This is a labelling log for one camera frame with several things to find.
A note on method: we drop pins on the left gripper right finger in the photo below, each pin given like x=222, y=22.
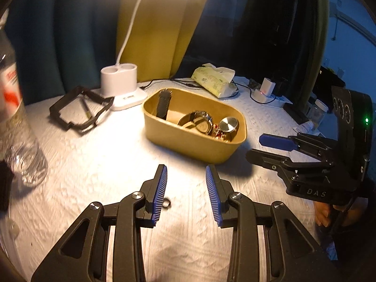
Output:
x=219, y=191

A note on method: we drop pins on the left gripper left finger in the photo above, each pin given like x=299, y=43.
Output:
x=154, y=191

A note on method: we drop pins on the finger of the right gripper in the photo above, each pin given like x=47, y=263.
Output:
x=278, y=142
x=276, y=164

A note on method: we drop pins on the keychain with round pendant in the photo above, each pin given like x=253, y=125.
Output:
x=228, y=128

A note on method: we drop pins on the gold strap wristwatch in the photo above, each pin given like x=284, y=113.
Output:
x=201, y=119

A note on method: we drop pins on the black strap wristwatch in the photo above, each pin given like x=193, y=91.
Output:
x=163, y=103

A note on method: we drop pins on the right hand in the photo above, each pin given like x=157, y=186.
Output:
x=324, y=213

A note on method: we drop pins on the small white-lid jar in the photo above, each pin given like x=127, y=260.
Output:
x=317, y=112

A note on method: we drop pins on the white charger adapter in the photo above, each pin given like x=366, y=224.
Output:
x=263, y=94

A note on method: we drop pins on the tan paper tray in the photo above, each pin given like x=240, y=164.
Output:
x=186, y=139

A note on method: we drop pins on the tissue pack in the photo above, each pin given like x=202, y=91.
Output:
x=217, y=80

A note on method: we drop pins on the dark pen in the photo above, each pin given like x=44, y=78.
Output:
x=86, y=108

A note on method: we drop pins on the clear plastic water bottle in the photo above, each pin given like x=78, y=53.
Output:
x=19, y=147

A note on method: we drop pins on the white desk lamp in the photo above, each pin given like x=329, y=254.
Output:
x=120, y=80

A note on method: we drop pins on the yellow chair back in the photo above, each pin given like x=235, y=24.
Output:
x=160, y=36

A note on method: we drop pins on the black rectangular frame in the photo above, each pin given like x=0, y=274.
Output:
x=68, y=114

